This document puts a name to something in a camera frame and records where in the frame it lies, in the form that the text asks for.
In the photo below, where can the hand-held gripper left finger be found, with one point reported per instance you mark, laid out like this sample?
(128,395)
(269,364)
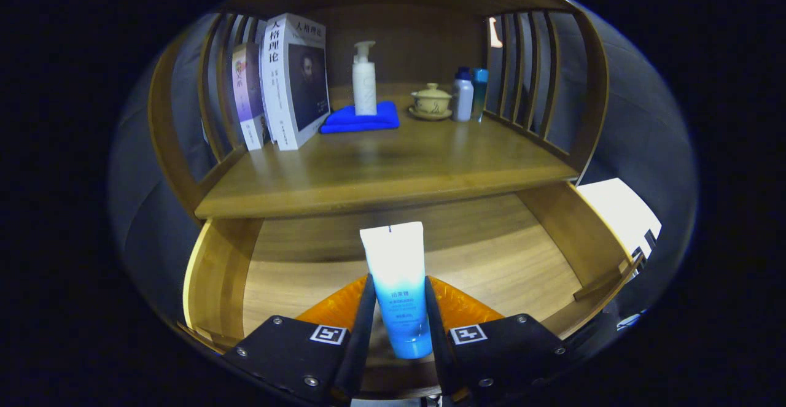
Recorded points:
(362,345)

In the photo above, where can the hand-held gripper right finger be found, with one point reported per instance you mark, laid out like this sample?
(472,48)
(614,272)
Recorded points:
(437,352)

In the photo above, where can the blue white tube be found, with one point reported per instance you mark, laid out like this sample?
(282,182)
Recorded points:
(396,272)

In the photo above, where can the wooden drawer with black knob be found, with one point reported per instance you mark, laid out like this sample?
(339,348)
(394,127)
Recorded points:
(491,259)

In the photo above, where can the wooden countertop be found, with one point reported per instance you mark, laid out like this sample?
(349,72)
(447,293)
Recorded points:
(381,167)

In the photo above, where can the white grey side cabinet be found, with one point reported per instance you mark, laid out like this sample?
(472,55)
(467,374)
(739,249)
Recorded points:
(614,210)

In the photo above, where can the wooden cabinet with slatted sides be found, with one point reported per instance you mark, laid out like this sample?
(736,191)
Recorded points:
(399,38)

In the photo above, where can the folded blue cloth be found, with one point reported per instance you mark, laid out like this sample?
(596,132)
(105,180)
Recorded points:
(356,121)

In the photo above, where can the beige lidded teacup with saucer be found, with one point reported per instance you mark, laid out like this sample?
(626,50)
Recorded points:
(431,103)

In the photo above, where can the white bottle with blue cap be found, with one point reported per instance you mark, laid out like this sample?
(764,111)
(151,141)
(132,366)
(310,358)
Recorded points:
(463,97)

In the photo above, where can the white pump bottle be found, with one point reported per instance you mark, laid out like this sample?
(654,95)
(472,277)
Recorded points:
(365,88)

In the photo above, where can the teal bottle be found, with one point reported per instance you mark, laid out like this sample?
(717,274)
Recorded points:
(480,88)

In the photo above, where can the thick white book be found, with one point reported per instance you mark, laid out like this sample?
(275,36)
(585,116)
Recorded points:
(288,88)

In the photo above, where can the thin purple book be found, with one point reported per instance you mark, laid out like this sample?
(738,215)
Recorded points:
(247,94)

